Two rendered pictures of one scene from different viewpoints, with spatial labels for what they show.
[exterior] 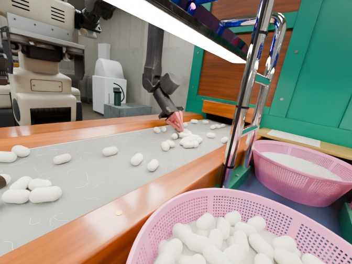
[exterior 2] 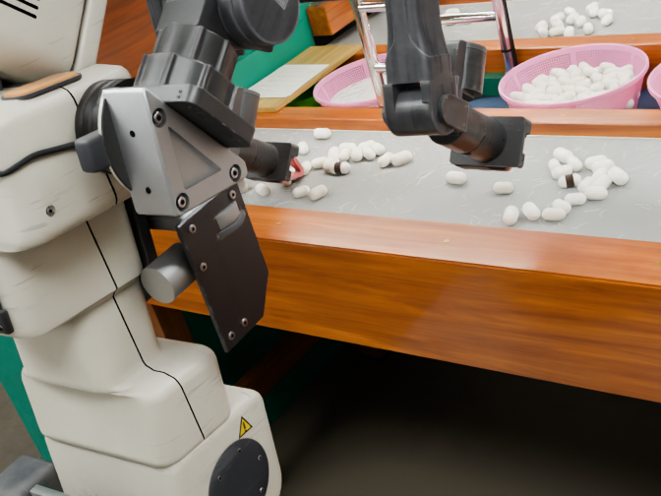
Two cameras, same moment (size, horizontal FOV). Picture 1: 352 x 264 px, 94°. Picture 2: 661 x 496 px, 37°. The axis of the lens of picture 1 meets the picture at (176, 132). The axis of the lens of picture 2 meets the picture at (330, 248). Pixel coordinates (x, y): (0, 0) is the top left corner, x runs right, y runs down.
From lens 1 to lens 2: 1.72 m
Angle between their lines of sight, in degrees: 77
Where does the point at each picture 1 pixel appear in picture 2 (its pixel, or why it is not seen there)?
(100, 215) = (570, 118)
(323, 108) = not seen: hidden behind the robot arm
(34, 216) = (580, 155)
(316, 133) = (271, 58)
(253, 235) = (533, 93)
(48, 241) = (598, 119)
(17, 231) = (595, 151)
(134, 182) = not seen: hidden behind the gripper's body
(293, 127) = (249, 72)
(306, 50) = not seen: outside the picture
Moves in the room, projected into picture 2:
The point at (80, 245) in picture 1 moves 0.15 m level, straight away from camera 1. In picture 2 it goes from (593, 112) to (528, 152)
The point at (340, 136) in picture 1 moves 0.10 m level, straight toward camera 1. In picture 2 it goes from (289, 43) to (319, 44)
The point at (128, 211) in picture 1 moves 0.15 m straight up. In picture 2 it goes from (559, 113) to (544, 29)
